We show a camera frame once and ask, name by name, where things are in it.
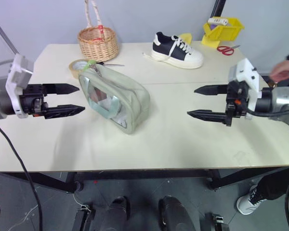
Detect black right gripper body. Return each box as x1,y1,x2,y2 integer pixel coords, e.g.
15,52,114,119
225,80,250,127

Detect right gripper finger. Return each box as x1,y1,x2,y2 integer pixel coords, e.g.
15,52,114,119
187,109,227,124
194,84,229,95

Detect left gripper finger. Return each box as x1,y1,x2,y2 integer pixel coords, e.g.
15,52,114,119
43,83,80,95
43,104,86,120

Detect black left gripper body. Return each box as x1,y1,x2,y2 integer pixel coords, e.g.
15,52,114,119
19,84,49,118

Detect pale green transparent pouch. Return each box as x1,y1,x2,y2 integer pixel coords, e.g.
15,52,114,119
78,60,151,136

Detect person's bare hand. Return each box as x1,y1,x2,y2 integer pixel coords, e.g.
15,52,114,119
270,60,289,83

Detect beige tape roll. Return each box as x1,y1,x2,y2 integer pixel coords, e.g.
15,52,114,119
69,59,90,80

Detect black and white sneaker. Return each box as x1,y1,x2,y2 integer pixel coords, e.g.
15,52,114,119
142,31,205,70

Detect yellow plastic bin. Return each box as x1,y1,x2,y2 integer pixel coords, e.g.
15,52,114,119
201,17,245,48

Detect yellow cloth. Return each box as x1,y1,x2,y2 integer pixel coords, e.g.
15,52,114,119
179,33,194,44

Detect white power strip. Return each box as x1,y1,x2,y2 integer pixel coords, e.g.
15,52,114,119
208,17,229,26

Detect black slanted pole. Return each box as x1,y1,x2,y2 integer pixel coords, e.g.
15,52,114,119
210,0,227,19
0,12,20,55

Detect person's black trouser leg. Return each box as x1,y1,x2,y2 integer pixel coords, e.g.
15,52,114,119
250,167,289,205

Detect person's white shoe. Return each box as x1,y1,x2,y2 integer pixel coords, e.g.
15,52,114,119
236,184,265,216

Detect dark rounded robot foot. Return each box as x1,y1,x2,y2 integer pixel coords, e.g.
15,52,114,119
103,196,131,231
158,195,192,231

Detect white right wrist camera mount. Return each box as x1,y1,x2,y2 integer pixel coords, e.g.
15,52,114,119
228,58,262,120

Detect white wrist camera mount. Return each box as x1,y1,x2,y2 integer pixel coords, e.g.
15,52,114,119
228,58,262,120
5,54,35,119

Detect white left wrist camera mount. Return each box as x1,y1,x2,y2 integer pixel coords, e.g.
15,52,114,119
5,54,35,119

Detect red handled scissors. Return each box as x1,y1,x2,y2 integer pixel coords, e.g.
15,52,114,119
216,44,241,57

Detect wicker basket with rope handle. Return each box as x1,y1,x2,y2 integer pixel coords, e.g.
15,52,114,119
77,0,119,62

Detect black table frame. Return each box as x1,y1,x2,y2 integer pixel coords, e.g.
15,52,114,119
0,166,289,193

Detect white string on floor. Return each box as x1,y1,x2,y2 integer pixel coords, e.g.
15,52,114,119
13,192,91,231

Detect black base bracket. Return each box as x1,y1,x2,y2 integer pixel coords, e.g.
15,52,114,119
72,204,96,231
201,212,231,231

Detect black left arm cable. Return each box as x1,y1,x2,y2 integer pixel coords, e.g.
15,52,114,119
0,120,43,231

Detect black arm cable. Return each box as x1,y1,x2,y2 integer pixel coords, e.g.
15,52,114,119
240,103,289,231
0,120,43,231

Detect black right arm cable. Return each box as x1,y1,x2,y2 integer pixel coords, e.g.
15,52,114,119
240,103,289,231

